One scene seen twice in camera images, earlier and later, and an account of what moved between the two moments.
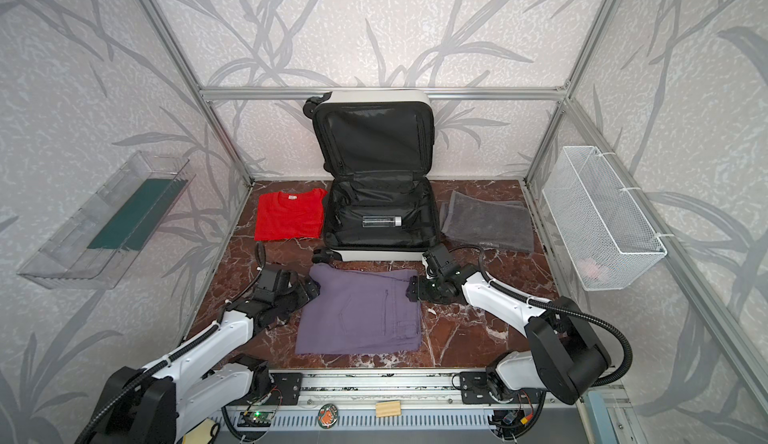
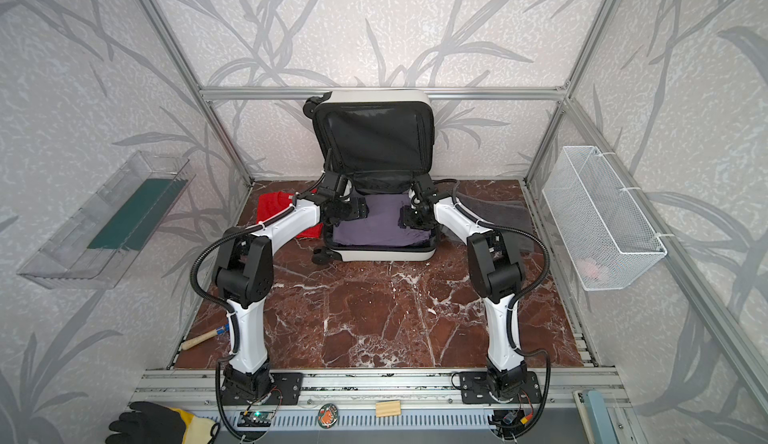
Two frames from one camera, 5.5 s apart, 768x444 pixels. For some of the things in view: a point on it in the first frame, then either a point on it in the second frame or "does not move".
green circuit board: (255, 419) does not move
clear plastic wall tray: (94, 247) does not move
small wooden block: (390, 408) does not move
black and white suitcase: (378, 154) does not move
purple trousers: (357, 310) -> (381, 227)
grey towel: (502, 224) does not move
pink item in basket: (592, 270) does not move
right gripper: (420, 289) -> (411, 215)
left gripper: (302, 291) -> (355, 208)
